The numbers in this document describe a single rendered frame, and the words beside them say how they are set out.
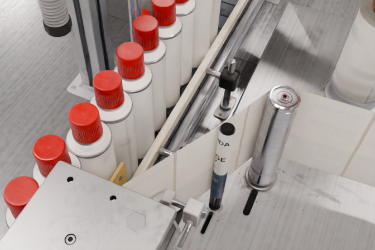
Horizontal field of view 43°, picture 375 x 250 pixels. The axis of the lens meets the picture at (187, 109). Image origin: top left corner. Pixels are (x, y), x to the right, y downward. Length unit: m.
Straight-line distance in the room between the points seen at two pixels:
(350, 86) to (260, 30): 0.29
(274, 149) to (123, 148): 0.19
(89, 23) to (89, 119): 0.27
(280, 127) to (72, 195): 0.28
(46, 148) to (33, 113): 0.37
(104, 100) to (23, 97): 0.36
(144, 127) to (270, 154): 0.17
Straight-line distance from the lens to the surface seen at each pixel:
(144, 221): 0.37
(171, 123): 0.71
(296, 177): 0.72
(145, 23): 0.60
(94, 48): 0.78
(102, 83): 0.53
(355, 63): 0.74
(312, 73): 0.86
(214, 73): 0.78
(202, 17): 0.75
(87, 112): 0.51
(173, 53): 0.67
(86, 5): 0.72
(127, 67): 0.57
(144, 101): 0.61
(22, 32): 1.01
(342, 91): 0.78
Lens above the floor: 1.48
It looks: 52 degrees down
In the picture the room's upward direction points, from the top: 3 degrees clockwise
